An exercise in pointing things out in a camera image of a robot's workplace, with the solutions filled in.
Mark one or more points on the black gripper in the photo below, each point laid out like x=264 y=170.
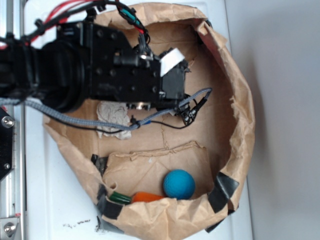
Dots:
x=121 y=73

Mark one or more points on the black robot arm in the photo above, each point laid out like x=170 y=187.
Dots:
x=56 y=74

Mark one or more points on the crumpled white paper ball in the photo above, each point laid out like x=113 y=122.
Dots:
x=116 y=113

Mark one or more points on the brown paper bag liner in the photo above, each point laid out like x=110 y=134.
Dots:
x=216 y=149

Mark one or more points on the blue foam ball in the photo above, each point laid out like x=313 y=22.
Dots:
x=179 y=184

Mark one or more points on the orange plastic carrot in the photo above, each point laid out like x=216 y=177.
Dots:
x=138 y=197

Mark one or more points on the black mounting bracket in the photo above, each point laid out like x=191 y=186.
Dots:
x=6 y=143

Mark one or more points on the aluminium frame rail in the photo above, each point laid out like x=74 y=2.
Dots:
x=13 y=220

